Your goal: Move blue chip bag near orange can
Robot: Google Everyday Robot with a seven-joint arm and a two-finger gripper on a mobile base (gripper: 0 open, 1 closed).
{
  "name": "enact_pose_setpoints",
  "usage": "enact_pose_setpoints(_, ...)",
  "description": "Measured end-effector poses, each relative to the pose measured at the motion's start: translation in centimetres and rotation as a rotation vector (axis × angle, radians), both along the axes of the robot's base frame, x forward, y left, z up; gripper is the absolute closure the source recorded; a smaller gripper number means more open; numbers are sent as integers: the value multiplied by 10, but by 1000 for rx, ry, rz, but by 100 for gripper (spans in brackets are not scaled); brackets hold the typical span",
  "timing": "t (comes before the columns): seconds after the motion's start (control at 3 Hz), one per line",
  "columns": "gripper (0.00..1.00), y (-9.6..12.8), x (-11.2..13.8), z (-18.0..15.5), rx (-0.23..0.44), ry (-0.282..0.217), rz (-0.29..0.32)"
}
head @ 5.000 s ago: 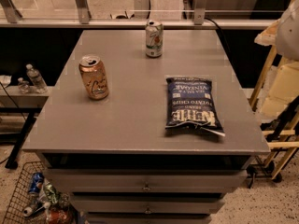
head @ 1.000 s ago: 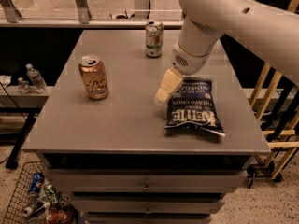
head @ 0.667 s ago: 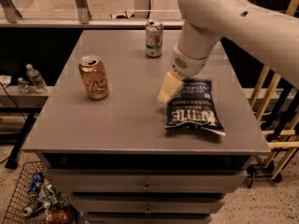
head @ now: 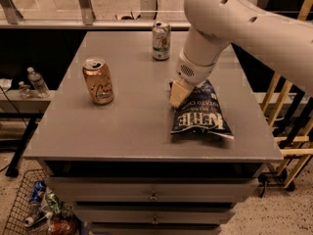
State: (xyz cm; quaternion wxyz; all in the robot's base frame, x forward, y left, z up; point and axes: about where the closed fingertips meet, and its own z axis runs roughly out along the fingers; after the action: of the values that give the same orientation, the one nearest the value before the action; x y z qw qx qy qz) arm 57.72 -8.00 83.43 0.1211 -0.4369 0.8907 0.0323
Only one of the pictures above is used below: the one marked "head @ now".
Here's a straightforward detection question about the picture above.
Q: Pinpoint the small clear water bottle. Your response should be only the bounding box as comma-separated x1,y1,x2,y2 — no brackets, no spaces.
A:
19,81,31,98

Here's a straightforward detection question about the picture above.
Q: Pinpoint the wire mesh basket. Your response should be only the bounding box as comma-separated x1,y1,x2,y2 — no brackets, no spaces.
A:
2,168,79,235

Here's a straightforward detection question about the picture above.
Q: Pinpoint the white green soda can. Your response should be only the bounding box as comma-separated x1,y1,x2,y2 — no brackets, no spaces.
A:
152,21,171,61

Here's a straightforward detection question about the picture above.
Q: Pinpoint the orange soda can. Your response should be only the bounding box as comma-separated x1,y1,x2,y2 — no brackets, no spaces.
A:
82,57,114,105

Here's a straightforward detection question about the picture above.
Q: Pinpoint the red soda can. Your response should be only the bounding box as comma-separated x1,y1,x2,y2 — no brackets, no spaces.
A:
47,219,76,235

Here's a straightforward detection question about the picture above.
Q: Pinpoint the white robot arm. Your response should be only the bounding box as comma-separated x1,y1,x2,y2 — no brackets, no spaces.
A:
170,0,313,108

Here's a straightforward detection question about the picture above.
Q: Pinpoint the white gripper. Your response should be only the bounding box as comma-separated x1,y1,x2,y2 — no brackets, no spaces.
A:
169,50,215,109

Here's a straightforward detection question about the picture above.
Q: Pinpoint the green crushed can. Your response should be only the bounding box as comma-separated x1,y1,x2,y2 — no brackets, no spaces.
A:
46,192,63,214

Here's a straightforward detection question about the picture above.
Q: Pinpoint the blue Pepsi can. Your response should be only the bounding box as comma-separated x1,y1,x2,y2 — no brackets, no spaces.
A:
29,180,46,206

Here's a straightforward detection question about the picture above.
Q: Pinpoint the blue Kettle chip bag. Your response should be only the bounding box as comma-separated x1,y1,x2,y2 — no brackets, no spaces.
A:
170,79,234,139

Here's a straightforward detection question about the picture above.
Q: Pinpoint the grey drawer cabinet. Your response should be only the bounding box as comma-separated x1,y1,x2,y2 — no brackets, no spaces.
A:
25,31,282,235

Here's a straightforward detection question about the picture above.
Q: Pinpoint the white bottle in basket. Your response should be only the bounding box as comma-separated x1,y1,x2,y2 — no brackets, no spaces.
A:
23,211,53,228

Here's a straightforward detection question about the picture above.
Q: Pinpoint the metal railing frame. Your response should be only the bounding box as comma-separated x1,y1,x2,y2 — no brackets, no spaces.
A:
0,0,188,30

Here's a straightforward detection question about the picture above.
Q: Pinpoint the tall clear water bottle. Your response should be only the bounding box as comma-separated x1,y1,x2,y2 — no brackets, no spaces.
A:
27,67,50,98

